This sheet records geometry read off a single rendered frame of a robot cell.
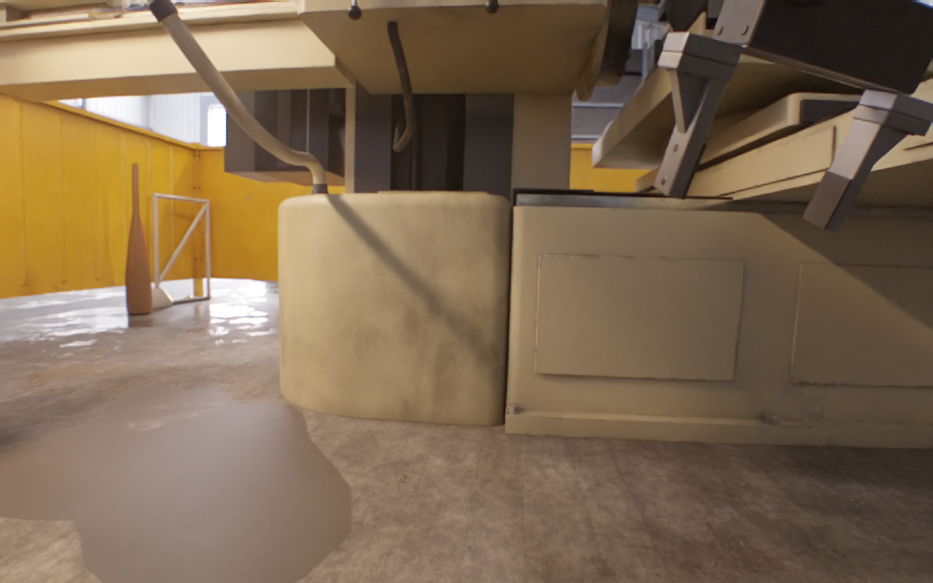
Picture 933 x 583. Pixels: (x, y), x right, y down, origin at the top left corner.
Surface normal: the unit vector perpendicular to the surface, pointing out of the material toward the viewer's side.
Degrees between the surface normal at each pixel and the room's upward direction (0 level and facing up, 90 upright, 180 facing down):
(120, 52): 90
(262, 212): 90
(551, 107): 90
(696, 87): 113
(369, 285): 90
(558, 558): 0
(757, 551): 0
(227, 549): 0
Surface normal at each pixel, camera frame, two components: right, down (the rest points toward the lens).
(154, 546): 0.03, -0.99
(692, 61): 0.04, 0.48
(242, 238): -0.09, 0.09
